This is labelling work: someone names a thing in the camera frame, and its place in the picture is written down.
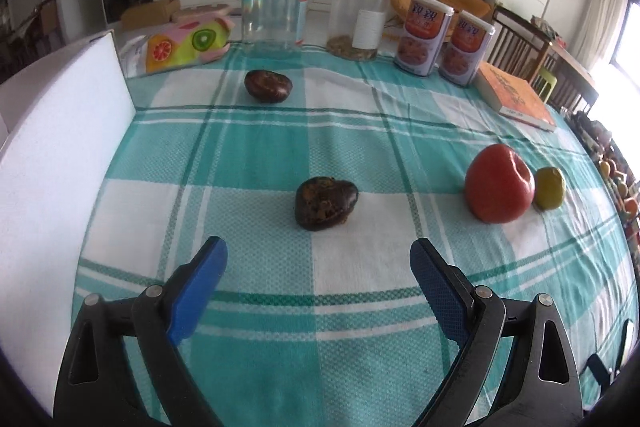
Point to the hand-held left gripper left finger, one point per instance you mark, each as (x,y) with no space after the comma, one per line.
(197,292)

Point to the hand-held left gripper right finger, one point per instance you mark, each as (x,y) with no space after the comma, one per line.
(440,292)

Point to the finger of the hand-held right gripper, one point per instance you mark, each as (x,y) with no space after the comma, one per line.
(625,342)
(600,372)

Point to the dark brown chestnut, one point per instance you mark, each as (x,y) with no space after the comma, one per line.
(325,203)
(267,85)

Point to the red apple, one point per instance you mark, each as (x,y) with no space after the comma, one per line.
(497,184)

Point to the small green pear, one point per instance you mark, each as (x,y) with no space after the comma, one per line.
(550,188)

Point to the basket of mixed fruit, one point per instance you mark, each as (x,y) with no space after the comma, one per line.
(615,177)

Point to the white foam board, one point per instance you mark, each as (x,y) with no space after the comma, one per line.
(50,207)

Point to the green white checked tablecloth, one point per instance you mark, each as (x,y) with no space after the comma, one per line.
(350,132)

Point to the orange book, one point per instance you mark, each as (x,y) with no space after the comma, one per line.
(517,99)

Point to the green stool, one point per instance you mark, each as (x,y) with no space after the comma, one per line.
(545,84)

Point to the dark wooden slatted chair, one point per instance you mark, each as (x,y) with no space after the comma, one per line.
(520,47)
(575,87)

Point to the pink printed can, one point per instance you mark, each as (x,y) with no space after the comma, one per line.
(422,34)
(465,47)

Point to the fruit print tissue box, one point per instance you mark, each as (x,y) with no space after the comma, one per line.
(180,42)

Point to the brown cardboard box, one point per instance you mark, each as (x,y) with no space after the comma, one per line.
(150,12)

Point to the clear jar black lid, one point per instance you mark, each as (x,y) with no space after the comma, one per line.
(357,19)

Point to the clear jar gold lid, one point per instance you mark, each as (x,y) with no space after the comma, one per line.
(275,7)

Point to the window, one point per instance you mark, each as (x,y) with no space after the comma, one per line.
(625,32)

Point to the dark wooden furniture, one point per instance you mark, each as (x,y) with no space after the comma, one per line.
(35,27)

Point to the white curtain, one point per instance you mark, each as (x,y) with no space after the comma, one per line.
(595,2)

